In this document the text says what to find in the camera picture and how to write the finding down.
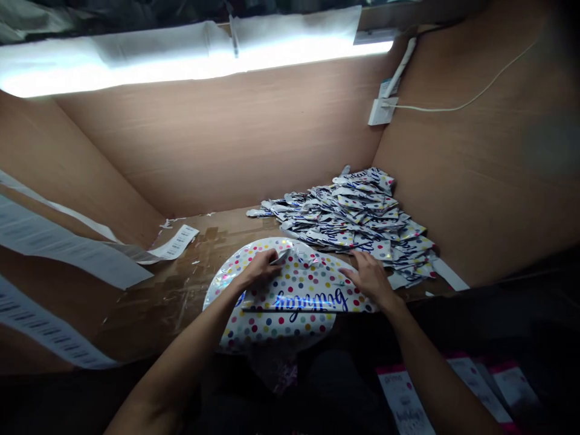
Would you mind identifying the white paper strip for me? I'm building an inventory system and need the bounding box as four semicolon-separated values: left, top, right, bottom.
436;262;471;292

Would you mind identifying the pile of folded dotted balloons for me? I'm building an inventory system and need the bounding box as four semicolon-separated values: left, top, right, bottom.
246;164;439;292

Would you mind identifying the white wall socket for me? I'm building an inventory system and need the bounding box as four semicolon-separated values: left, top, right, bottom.
367;97;400;127

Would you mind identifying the white power cable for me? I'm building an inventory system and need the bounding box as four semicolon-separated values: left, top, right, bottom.
384;39;541;113

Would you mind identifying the white paper sheet over lamp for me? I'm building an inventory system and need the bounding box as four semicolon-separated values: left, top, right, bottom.
0;4;363;69

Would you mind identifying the half-folded dotted foil balloon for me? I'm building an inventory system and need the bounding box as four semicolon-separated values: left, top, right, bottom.
239;247;379;325

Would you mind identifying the pink-edged packaging card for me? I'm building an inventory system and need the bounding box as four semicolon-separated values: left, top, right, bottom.
445;351;514;427
375;362;437;435
491;358;546;420

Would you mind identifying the person's left hand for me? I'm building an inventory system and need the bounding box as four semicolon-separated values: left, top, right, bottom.
239;248;285;298

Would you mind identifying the white tube lamp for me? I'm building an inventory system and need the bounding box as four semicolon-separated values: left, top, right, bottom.
0;39;395;98

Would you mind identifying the long barcode label strip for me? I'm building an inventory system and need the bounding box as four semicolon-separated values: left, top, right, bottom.
0;170;155;292
0;275;120;370

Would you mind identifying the white cable duct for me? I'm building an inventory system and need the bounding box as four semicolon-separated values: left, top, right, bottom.
379;36;418;98

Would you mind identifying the short barcode label strip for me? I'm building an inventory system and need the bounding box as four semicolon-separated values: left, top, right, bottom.
135;224;201;265

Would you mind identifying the person's right hand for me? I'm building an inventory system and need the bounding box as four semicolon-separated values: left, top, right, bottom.
338;250;403;315

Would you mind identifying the flat round dotted foil balloon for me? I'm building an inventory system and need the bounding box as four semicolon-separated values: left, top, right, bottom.
202;239;339;356

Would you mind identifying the brown cardboard enclosure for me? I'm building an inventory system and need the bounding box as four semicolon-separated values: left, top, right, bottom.
0;0;580;377

